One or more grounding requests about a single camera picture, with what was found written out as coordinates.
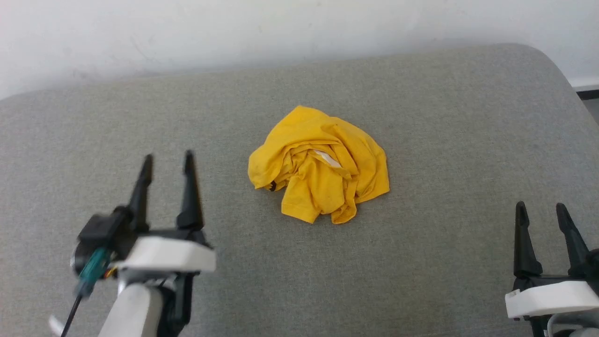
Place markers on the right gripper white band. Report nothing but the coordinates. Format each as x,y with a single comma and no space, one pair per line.
552,299

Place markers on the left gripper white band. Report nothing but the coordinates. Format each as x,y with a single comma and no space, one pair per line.
168,255

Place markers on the yellow printed t-shirt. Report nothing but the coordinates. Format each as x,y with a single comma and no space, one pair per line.
318,187

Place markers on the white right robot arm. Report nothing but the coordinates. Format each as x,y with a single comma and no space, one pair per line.
587,333

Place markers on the black skirting strip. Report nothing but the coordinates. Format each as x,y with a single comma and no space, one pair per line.
589,93

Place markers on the grey fabric sofa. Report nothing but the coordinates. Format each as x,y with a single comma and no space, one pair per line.
421,140

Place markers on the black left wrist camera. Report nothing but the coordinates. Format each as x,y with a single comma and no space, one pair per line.
100,231

